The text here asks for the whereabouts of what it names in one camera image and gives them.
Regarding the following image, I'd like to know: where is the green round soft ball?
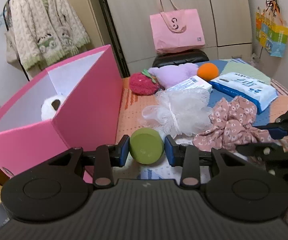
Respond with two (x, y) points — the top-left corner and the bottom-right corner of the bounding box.
(129, 128), (164, 165)

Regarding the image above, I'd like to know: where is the large blue wet wipes pack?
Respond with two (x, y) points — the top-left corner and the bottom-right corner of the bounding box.
(209, 72), (278, 114)

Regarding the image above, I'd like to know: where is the pink floral cloth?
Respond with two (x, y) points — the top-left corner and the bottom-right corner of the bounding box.
(193, 96), (273, 152)

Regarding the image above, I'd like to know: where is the white mesh bath sponge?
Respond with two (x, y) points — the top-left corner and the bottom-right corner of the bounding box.
(139, 88), (212, 138)

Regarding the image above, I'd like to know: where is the small white tissue pack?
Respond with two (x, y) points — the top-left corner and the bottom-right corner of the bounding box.
(167, 75), (212, 92)

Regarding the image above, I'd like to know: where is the red strawberry plush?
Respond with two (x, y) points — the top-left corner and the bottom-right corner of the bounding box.
(129, 69), (160, 95)

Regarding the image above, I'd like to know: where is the purple plush toy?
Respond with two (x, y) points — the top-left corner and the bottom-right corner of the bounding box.
(148, 63), (199, 89)

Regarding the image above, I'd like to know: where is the orange soft ball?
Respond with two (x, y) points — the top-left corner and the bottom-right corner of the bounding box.
(197, 62), (219, 81)

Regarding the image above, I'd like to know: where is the white panda plush toy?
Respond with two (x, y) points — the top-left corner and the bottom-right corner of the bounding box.
(41, 94), (66, 121)

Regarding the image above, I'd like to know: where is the pink storage box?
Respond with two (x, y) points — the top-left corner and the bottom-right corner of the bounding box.
(0, 45), (123, 177)

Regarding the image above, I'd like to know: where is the colourful hanging gift bag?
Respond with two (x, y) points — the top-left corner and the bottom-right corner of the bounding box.
(256, 0), (288, 58)

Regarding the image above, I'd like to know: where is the black suitcase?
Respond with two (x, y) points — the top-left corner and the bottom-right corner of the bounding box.
(152, 49), (209, 68)

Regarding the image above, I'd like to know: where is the pink tote bag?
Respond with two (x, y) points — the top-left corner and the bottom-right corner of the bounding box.
(150, 0), (206, 55)

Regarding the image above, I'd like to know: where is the beige wardrobe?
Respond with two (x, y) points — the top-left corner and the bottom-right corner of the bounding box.
(104, 0), (252, 74)

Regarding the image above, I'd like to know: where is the beige canvas tote bag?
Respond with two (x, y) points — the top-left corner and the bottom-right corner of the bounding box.
(5, 28), (21, 69)

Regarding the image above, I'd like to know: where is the cream knitted cardigan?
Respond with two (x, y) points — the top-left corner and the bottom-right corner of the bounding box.
(9, 0), (91, 72)

